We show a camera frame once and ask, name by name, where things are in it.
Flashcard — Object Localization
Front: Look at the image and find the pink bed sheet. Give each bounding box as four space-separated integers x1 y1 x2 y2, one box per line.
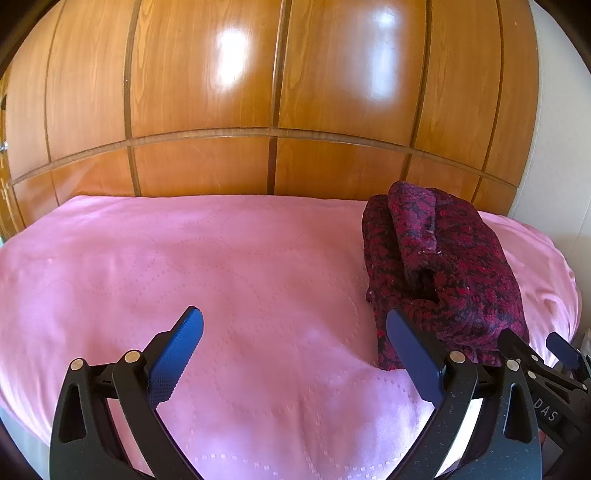
0 194 583 480

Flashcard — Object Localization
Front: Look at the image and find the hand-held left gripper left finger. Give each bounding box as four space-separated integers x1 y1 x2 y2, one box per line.
48 305 204 480

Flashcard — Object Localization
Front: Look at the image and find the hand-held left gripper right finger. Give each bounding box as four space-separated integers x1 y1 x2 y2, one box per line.
385 308 542 480

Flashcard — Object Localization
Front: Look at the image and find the carved wooden door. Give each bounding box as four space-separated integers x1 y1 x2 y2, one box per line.
0 90 14 241

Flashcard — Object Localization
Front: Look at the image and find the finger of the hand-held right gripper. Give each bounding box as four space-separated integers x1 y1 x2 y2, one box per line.
497 328 546 370
546 332 584 371

